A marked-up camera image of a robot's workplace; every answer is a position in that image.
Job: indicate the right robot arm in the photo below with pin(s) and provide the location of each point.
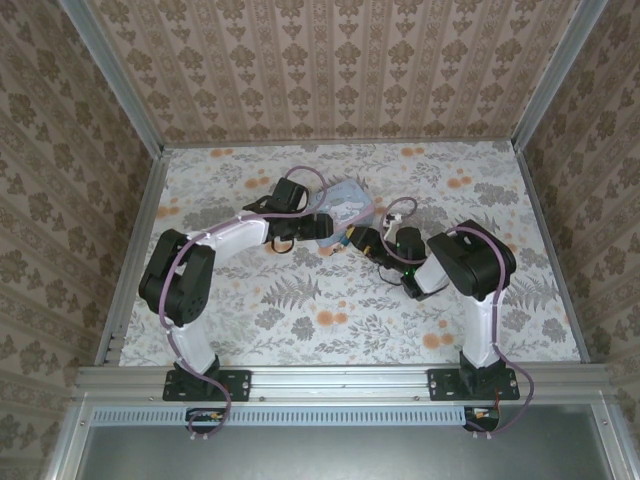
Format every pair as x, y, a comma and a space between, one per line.
475, 260

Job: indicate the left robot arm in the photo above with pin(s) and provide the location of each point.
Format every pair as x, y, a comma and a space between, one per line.
175, 285

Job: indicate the thin aluminium table rail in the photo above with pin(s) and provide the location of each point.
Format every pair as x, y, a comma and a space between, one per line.
340, 144

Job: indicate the grey metal panel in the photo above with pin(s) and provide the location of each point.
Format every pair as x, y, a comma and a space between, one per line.
340, 455

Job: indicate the light blue cartoon pouch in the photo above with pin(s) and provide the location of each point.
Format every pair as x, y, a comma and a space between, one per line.
350, 205

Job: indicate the small connector board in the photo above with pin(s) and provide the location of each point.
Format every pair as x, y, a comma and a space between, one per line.
205, 419
482, 417

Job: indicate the aluminium side rail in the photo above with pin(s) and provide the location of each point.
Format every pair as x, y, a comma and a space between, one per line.
135, 260

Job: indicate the aluminium frame post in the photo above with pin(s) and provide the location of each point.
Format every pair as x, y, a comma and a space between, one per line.
555, 75
115, 80

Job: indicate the aluminium frame beam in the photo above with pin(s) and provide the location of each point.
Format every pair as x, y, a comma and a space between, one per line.
340, 382

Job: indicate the floral tablecloth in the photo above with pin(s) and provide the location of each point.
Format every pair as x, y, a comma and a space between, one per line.
350, 340

